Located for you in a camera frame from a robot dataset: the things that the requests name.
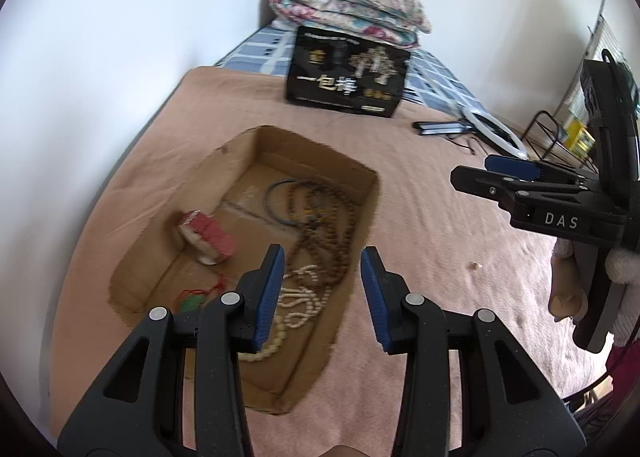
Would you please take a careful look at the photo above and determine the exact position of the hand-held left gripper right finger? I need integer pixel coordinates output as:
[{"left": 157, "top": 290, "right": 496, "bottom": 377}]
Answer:
[{"left": 360, "top": 245, "right": 587, "bottom": 457}]

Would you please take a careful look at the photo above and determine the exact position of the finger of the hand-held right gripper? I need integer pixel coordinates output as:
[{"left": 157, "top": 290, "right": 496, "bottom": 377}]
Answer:
[
  {"left": 484, "top": 154, "right": 601, "bottom": 188},
  {"left": 450, "top": 166, "right": 531, "bottom": 210}
]

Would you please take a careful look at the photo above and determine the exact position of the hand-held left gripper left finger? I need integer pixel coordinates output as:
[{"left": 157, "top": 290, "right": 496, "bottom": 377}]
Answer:
[{"left": 56, "top": 243, "right": 287, "bottom": 457}]

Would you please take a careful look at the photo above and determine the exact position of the cream bead bracelet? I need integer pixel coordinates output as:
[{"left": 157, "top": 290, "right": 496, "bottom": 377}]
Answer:
[{"left": 237, "top": 307, "right": 306, "bottom": 363}]

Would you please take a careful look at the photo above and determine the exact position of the white pearl bracelet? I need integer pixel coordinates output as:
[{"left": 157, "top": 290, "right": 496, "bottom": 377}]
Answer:
[{"left": 277, "top": 264, "right": 333, "bottom": 328}]

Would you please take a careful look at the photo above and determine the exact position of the brown wooden bead necklace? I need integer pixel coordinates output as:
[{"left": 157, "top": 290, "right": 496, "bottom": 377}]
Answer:
[{"left": 282, "top": 180, "right": 361, "bottom": 288}]

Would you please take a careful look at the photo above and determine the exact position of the red string pendant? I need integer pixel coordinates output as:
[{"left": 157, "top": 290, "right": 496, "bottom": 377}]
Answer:
[{"left": 175, "top": 279, "right": 226, "bottom": 313}]

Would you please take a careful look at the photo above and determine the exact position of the cardboard box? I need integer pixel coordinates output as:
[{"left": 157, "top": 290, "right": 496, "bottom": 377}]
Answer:
[{"left": 107, "top": 125, "right": 382, "bottom": 415}]

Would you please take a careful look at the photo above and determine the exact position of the red strap wristwatch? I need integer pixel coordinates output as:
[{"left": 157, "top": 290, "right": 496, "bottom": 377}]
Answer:
[{"left": 170, "top": 210, "right": 235, "bottom": 265}]

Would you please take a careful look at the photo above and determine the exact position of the thin metal bangle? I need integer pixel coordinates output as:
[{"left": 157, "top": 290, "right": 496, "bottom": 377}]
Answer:
[{"left": 265, "top": 178, "right": 311, "bottom": 225}]

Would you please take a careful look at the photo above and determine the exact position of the person's right hand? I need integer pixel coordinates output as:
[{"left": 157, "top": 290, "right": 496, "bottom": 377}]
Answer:
[{"left": 547, "top": 238, "right": 640, "bottom": 347}]

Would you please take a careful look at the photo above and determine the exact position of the yellow box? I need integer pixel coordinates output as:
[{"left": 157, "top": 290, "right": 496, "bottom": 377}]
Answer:
[{"left": 562, "top": 118, "right": 596, "bottom": 160}]

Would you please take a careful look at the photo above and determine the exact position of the pink blanket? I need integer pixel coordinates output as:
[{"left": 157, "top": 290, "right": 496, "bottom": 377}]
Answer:
[{"left": 50, "top": 66, "right": 616, "bottom": 457}]

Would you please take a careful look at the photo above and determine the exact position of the black folded tripod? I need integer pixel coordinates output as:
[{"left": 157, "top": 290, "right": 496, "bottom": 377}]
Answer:
[{"left": 413, "top": 120, "right": 468, "bottom": 137}]

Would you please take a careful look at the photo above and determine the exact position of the person's leg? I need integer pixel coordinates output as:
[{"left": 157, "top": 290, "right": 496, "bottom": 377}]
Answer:
[{"left": 327, "top": 444, "right": 373, "bottom": 457}]

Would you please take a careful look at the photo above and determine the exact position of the black printed snack packet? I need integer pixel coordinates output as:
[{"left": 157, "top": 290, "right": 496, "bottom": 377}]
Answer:
[{"left": 286, "top": 26, "right": 412, "bottom": 118}]

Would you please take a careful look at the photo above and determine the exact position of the folded floral quilt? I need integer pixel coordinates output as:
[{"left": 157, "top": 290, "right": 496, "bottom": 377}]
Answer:
[{"left": 269, "top": 0, "right": 433, "bottom": 49}]

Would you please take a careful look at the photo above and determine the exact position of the blue checked mattress sheet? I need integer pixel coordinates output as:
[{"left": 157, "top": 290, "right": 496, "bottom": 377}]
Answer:
[{"left": 215, "top": 20, "right": 506, "bottom": 118}]

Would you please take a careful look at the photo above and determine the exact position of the white ring light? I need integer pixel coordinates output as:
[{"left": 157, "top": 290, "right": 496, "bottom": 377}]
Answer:
[{"left": 460, "top": 104, "right": 530, "bottom": 160}]

